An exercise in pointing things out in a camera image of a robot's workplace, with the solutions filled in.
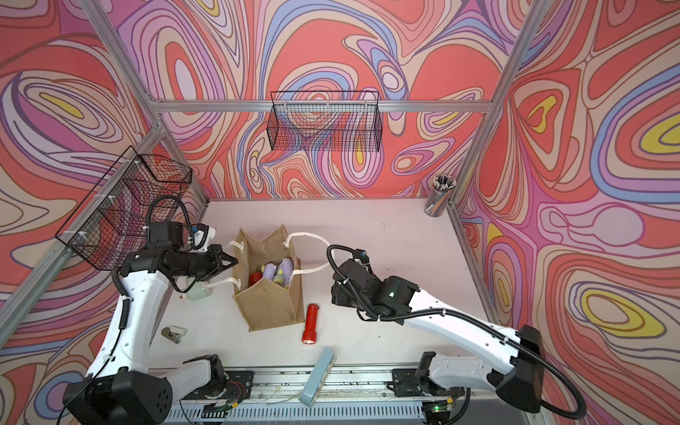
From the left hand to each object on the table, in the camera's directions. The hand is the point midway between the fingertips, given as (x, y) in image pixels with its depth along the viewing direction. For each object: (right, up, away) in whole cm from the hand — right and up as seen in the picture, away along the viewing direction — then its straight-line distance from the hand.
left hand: (239, 260), depth 74 cm
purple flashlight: (+12, -4, +10) cm, 16 cm away
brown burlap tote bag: (+7, -13, +3) cm, 15 cm away
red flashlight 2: (+1, -7, +10) cm, 12 cm away
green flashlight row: (+9, -7, +10) cm, 15 cm away
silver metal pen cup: (+69, +21, +33) cm, 80 cm away
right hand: (+29, -11, -1) cm, 31 cm away
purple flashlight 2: (+6, -5, +11) cm, 13 cm away
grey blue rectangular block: (+23, -33, 0) cm, 40 cm away
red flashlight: (+20, -23, +6) cm, 31 cm away
